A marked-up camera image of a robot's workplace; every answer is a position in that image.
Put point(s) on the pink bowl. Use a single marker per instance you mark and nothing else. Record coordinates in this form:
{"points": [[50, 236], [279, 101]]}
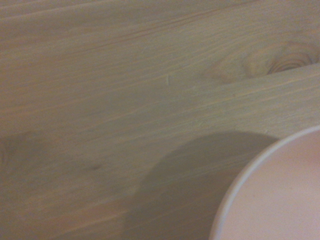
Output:
{"points": [[275, 195]]}

